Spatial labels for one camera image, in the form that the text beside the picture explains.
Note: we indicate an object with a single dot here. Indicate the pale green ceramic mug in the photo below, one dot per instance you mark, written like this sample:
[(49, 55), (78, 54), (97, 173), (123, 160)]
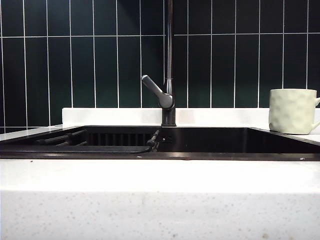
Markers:
[(290, 110)]

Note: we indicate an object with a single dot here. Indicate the dark metal faucet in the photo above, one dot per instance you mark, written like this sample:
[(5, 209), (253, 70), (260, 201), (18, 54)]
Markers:
[(169, 115)]

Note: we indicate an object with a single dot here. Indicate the black kitchen sink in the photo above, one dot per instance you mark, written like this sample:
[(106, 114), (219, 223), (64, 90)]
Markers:
[(225, 142)]

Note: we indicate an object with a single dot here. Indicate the black sink drain rack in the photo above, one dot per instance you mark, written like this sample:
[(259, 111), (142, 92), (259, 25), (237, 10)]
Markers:
[(62, 138)]

